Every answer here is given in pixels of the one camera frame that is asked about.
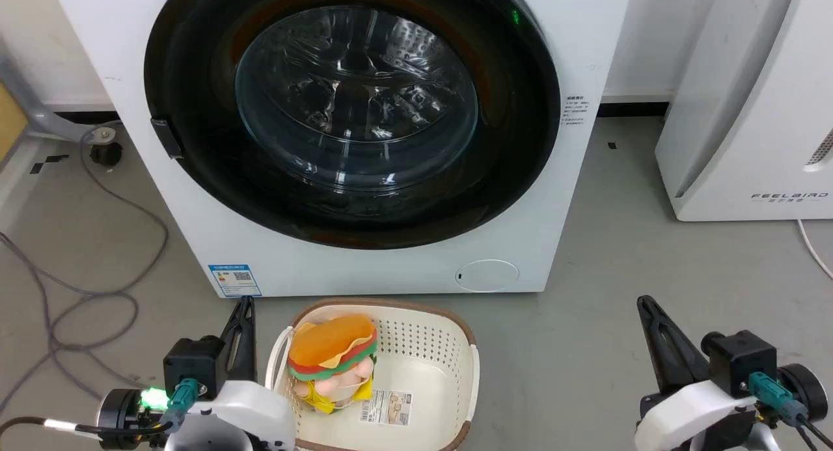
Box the white air purifier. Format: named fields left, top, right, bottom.
left=654, top=0, right=833, bottom=223

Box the thin white cable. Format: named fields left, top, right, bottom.
left=797, top=218, right=833, bottom=282

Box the white laundry basket brown rim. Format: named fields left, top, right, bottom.
left=264, top=297, right=482, bottom=451

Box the white barcode label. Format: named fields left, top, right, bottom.
left=359, top=389, right=414, bottom=428

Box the white front-load washing machine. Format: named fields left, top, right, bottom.
left=51, top=0, right=633, bottom=299

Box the long grey floor cable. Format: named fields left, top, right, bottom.
left=0, top=122, right=171, bottom=414

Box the white text sticker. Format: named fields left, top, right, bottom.
left=563, top=94, right=591, bottom=132

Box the grey metal frame leg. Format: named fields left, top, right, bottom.
left=0, top=46, right=119, bottom=143

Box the teal plug black left cable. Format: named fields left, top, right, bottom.
left=0, top=377, right=200, bottom=441

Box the black rectangular plastic block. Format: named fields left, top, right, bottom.
left=150, top=116, right=185, bottom=161

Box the round white filter cover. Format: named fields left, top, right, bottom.
left=454, top=259, right=521, bottom=294

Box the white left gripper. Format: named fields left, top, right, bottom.
left=165, top=295, right=297, bottom=451

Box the black floor tape strip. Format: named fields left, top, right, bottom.
left=29, top=154, right=70, bottom=176

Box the yellow wooden board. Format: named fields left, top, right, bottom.
left=0, top=83, right=31, bottom=163

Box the round black glass washer door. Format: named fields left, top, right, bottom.
left=143, top=0, right=562, bottom=251

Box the blue energy label sticker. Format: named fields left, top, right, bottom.
left=208, top=264, right=263, bottom=299

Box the teal plug black right cable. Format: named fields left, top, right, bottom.
left=748, top=371, right=833, bottom=451

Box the black caster wheel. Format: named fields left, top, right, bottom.
left=89, top=126, right=124, bottom=168

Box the teal plug black cable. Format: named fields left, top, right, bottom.
left=0, top=377, right=200, bottom=441
left=748, top=371, right=833, bottom=451

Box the hamburger plush doll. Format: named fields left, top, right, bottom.
left=286, top=315, right=380, bottom=417

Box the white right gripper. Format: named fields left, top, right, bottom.
left=634, top=295, right=761, bottom=451

